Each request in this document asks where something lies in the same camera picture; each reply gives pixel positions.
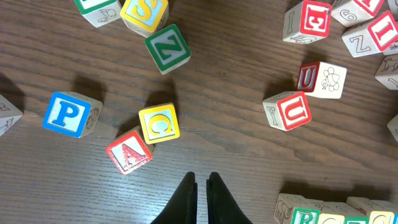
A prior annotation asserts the green Z block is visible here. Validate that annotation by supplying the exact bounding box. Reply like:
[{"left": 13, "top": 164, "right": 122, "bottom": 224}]
[{"left": 144, "top": 24, "right": 192, "bottom": 75}]

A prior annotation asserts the green N block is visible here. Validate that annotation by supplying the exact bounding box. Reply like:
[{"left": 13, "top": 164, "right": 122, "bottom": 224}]
[{"left": 374, "top": 54, "right": 398, "bottom": 90}]

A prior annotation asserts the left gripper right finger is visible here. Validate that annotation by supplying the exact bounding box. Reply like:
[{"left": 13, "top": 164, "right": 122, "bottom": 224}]
[{"left": 206, "top": 172, "right": 252, "bottom": 224}]

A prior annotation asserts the yellow block beside A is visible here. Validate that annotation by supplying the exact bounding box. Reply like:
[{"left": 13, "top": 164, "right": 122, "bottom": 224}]
[{"left": 139, "top": 103, "right": 180, "bottom": 144}]

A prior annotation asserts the green L block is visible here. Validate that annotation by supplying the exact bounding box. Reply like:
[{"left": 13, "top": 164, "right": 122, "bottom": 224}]
[{"left": 74, "top": 0, "right": 122, "bottom": 28}]

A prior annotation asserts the green R block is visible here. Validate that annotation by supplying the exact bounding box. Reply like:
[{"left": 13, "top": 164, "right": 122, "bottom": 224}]
[{"left": 274, "top": 193, "right": 320, "bottom": 224}]

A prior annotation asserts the white picture block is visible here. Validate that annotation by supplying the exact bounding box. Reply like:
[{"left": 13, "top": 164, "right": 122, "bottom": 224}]
[{"left": 296, "top": 62, "right": 347, "bottom": 99}]

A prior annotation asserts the red I block lower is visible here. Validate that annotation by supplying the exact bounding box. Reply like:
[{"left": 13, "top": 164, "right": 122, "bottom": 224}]
[{"left": 341, "top": 10, "right": 397, "bottom": 58}]

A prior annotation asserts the blue L block lower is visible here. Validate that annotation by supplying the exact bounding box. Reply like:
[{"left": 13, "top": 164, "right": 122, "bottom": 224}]
[{"left": 387, "top": 114, "right": 398, "bottom": 141}]

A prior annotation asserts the red U block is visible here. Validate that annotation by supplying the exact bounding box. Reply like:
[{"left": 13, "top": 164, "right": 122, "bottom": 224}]
[{"left": 262, "top": 91, "right": 312, "bottom": 131}]

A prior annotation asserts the yellow block beside Z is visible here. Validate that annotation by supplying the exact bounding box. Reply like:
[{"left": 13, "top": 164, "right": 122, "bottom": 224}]
[{"left": 120, "top": 0, "right": 169, "bottom": 37}]

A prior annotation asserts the green B block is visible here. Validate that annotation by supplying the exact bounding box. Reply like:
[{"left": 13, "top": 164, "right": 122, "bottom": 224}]
[{"left": 344, "top": 212, "right": 369, "bottom": 224}]

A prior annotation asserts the red A block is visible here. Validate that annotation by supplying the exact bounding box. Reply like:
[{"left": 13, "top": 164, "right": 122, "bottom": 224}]
[{"left": 105, "top": 125, "right": 155, "bottom": 175}]

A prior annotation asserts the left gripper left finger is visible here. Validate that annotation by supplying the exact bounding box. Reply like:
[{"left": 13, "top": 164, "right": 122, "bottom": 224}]
[{"left": 151, "top": 172, "right": 198, "bottom": 224}]

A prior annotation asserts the red I block upper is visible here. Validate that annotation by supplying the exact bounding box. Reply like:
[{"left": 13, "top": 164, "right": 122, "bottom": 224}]
[{"left": 331, "top": 0, "right": 384, "bottom": 27}]

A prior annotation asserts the blue P block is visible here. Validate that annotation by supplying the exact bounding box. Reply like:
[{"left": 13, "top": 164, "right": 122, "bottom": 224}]
[{"left": 42, "top": 91, "right": 103, "bottom": 138}]

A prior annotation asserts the red E block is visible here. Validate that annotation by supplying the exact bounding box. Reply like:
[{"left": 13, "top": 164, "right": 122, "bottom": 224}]
[{"left": 282, "top": 0, "right": 332, "bottom": 45}]

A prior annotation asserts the yellow O block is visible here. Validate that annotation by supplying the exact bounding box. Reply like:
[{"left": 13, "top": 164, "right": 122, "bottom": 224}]
[{"left": 317, "top": 202, "right": 357, "bottom": 224}]

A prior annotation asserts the red i block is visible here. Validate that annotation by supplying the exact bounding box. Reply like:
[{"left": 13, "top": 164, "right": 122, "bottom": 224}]
[
  {"left": 341, "top": 10, "right": 397, "bottom": 58},
  {"left": 331, "top": 0, "right": 384, "bottom": 27}
]

